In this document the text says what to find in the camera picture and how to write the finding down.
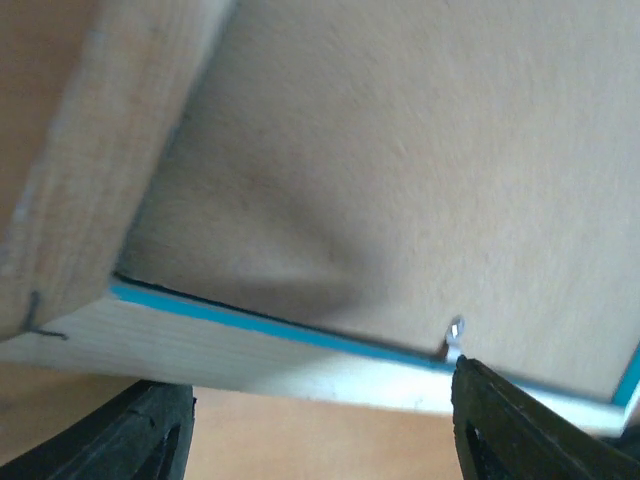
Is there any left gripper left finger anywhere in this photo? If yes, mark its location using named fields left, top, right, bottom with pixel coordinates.
left=1, top=381, right=196, bottom=479

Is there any blue picture frame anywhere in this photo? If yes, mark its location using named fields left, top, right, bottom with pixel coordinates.
left=0, top=0, right=640, bottom=437

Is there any brown frame backing board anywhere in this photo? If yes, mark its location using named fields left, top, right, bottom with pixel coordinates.
left=114, top=0, right=640, bottom=401

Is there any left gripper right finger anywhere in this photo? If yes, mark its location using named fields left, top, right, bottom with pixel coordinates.
left=451, top=356, right=639, bottom=479

